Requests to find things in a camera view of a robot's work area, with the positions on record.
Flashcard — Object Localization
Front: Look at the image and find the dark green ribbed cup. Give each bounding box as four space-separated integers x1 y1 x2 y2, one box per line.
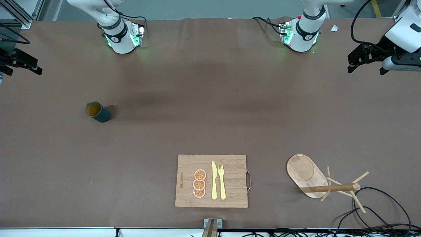
86 101 111 123

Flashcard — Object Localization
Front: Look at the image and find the wooden mug rack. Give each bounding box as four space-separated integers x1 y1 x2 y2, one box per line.
286 154 369 214

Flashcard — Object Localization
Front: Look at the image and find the brown table cover sheet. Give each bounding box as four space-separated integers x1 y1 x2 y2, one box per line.
0 17 421 229

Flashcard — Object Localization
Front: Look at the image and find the bamboo cutting board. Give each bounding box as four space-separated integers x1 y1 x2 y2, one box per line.
175 155 248 208

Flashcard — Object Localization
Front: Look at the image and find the yellow plastic fork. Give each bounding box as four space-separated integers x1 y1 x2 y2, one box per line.
218 164 227 200

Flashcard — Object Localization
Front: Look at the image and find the yellow plastic knife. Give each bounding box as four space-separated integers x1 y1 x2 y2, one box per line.
211 161 218 200

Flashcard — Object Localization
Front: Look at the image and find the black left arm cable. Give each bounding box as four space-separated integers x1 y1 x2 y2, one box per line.
351 0 395 55

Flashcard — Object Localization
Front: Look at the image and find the aluminium frame profile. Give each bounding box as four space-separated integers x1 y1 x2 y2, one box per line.
0 0 33 29
392 0 412 19

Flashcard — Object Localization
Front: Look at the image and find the black base cable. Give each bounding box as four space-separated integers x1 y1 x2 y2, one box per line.
252 16 284 35
102 0 147 32

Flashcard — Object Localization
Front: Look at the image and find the black looped floor cable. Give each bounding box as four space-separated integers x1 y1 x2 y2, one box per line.
335 206 421 233
353 187 412 233

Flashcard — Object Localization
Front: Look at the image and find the metal table edge bracket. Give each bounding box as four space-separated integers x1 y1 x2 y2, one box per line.
203 218 222 237

